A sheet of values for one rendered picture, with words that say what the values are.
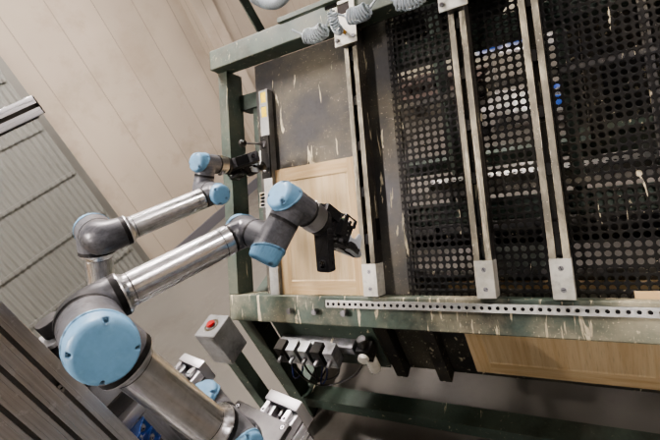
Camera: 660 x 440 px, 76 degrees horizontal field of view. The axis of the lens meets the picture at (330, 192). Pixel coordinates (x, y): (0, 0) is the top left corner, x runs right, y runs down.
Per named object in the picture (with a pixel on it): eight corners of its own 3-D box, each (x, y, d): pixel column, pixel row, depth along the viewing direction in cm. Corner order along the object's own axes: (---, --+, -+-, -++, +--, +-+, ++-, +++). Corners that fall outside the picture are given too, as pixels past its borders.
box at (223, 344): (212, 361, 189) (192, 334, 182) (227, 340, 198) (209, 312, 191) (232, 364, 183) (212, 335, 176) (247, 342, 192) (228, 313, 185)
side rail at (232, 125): (245, 291, 212) (229, 294, 202) (233, 80, 222) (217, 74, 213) (253, 291, 209) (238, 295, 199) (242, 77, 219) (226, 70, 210)
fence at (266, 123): (276, 293, 194) (270, 295, 190) (263, 93, 203) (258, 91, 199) (285, 293, 191) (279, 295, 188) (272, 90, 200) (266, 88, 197)
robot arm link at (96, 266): (97, 379, 141) (75, 221, 131) (89, 359, 152) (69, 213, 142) (136, 365, 148) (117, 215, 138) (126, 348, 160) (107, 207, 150)
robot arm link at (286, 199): (257, 206, 98) (275, 175, 100) (288, 226, 105) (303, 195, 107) (278, 213, 92) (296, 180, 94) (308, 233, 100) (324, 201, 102)
